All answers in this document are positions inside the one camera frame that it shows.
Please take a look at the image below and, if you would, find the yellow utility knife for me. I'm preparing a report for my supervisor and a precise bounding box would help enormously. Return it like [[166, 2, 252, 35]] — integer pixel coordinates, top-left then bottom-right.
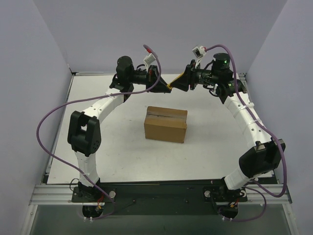
[[167, 74, 183, 90]]

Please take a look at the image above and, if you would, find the brown cardboard express box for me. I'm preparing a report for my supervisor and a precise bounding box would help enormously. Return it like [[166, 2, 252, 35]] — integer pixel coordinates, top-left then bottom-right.
[[144, 106, 188, 143]]

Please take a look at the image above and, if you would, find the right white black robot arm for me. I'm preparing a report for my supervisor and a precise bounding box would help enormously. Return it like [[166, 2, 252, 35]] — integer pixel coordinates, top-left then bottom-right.
[[169, 53, 285, 190]]

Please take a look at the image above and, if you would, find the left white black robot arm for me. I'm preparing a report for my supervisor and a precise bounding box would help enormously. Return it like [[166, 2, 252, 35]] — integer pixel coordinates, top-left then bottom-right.
[[67, 53, 171, 201]]

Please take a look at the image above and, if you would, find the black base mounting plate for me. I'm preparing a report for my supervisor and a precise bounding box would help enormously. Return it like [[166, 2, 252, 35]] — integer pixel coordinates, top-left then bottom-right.
[[71, 179, 247, 217]]

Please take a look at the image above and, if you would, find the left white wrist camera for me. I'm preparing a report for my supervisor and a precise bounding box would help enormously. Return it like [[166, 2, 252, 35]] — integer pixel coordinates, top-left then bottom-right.
[[143, 53, 156, 70]]

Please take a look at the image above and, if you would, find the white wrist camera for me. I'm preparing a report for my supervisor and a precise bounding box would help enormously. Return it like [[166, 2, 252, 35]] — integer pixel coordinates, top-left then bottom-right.
[[143, 53, 156, 70], [192, 46, 206, 67]]

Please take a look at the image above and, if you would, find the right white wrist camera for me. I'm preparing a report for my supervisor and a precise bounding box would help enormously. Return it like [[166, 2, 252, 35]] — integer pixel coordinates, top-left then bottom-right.
[[192, 46, 206, 67]]

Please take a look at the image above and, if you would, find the left side aluminium rail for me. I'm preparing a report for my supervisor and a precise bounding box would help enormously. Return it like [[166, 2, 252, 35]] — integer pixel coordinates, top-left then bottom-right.
[[41, 74, 75, 185]]

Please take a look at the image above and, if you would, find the front aluminium rail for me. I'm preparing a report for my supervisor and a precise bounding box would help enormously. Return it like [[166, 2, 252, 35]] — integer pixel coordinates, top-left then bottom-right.
[[30, 184, 291, 206]]

